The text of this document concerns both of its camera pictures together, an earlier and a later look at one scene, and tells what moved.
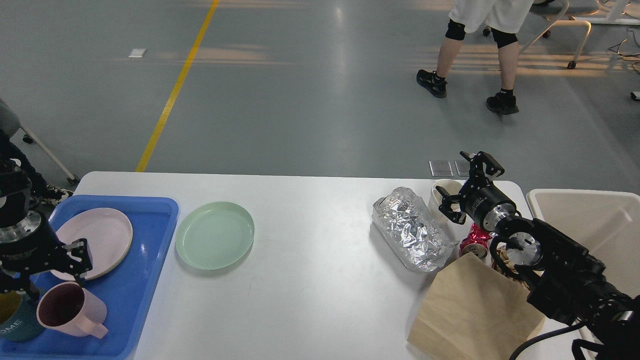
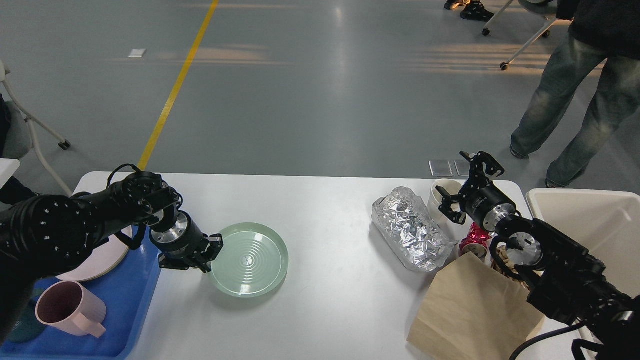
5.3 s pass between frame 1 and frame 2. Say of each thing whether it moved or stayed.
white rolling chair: moved
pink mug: stayed
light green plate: moved
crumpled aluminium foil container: stayed
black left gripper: moved
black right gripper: stayed
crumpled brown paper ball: stayed
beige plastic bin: stayed
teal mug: stayed
